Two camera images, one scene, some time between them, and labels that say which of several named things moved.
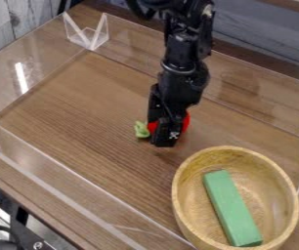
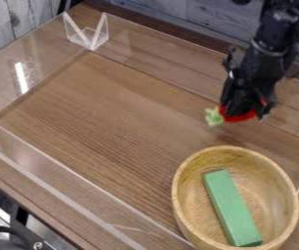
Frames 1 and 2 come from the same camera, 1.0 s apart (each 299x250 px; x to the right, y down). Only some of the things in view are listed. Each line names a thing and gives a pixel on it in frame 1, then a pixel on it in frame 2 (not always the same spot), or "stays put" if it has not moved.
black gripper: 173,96 → 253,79
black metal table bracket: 23,238 stays put
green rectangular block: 230,208 stays put
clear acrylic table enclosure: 72,182 stays put
